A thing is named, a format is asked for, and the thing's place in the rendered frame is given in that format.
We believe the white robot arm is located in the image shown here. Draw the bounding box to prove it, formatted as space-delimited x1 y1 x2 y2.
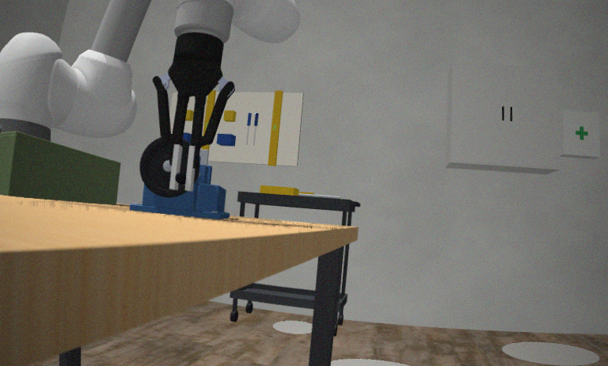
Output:
0 0 300 141

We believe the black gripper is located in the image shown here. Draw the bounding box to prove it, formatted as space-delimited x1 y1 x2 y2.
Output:
153 32 235 192

